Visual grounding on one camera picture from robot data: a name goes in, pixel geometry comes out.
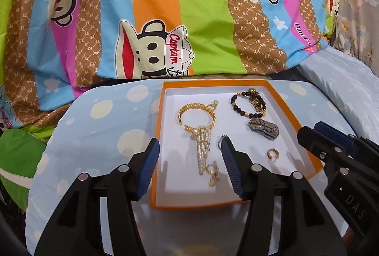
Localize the grey floral cloth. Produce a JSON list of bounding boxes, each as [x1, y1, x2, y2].
[[329, 0, 379, 73]]

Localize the orange jewelry box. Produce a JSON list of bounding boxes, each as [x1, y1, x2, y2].
[[150, 80, 324, 211]]

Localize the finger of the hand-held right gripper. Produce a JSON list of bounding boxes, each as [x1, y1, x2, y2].
[[313, 121, 356, 146], [297, 125, 336, 162]]

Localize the light blue planet-print cushion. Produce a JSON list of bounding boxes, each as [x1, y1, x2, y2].
[[25, 78, 356, 256]]

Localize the green leaf-print cloth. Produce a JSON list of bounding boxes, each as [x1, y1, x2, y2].
[[0, 126, 54, 212]]

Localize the gold chain bracelet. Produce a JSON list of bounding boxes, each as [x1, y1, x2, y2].
[[178, 100, 219, 132]]

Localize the silver ring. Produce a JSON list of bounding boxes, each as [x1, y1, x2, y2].
[[217, 135, 230, 150]]

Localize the dark bead bracelet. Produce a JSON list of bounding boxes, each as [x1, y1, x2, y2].
[[230, 91, 267, 117]]

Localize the pale blue pillow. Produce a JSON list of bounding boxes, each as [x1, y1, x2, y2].
[[299, 46, 379, 138]]

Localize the colourful cartoon monkey blanket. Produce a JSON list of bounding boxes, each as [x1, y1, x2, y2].
[[0, 0, 344, 126]]

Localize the gold double hoop earring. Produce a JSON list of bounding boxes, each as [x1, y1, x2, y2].
[[206, 164, 221, 188]]

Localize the grey scaled metal bracelet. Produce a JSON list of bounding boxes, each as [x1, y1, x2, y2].
[[247, 117, 280, 140]]

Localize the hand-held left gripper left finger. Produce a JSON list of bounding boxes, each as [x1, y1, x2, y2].
[[43, 138, 160, 256]]

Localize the white pearl bracelet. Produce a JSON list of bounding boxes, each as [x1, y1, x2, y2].
[[189, 124, 214, 176]]

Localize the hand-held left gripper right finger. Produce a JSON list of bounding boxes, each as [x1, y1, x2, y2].
[[221, 138, 347, 256]]

